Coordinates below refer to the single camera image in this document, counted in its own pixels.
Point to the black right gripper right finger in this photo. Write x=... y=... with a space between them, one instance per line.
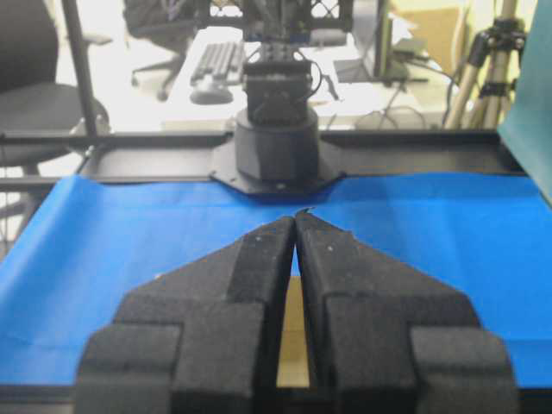
x=388 y=338

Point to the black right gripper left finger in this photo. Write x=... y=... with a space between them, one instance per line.
x=203 y=338

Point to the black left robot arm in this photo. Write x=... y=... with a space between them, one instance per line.
x=278 y=86

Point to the open cardboard box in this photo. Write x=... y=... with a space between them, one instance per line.
x=293 y=357

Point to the blue table cloth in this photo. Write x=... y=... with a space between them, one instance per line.
x=88 y=244

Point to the teal backdrop sheet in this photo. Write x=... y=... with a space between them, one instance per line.
x=526 y=129

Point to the black keyboard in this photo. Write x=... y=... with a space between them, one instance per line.
x=219 y=67

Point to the black office chair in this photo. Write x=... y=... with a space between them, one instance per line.
x=32 y=100

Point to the black metal table frame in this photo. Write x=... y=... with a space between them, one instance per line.
x=136 y=158

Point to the camera tripod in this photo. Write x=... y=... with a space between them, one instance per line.
x=484 y=95

